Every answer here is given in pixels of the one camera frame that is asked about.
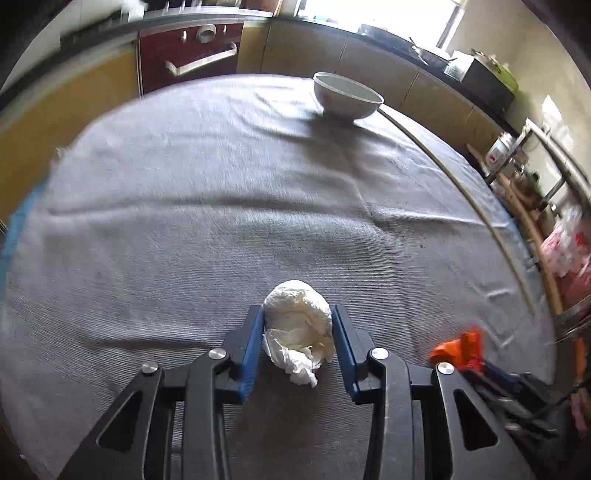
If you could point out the white ceramic bowl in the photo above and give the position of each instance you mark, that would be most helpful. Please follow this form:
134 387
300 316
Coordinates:
346 99

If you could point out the clear pink plastic bag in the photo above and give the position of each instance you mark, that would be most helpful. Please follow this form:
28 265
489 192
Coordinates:
565 249

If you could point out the blue under cloth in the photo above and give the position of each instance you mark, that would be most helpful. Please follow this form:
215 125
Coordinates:
14 230

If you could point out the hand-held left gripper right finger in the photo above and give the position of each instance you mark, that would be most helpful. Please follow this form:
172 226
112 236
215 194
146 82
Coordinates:
344 355

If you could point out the yellow kitchen cabinets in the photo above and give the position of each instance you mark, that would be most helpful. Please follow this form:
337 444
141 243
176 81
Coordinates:
323 55

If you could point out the white tissue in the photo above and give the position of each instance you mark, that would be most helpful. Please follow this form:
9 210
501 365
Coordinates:
298 318

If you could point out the white jar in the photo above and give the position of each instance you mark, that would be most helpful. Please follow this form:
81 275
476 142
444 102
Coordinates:
501 150

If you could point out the black box appliance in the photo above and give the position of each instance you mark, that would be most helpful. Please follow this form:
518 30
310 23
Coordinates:
487 81

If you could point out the dark red oven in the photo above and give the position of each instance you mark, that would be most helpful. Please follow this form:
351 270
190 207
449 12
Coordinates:
189 55

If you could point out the grey tablecloth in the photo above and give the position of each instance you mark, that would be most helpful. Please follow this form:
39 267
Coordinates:
231 207

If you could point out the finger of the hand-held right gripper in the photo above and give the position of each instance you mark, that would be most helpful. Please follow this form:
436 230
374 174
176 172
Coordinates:
482 385
501 374

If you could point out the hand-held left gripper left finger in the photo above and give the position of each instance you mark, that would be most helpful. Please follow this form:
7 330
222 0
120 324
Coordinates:
251 355

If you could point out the orange wrapper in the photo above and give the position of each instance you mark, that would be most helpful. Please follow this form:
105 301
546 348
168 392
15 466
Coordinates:
455 350

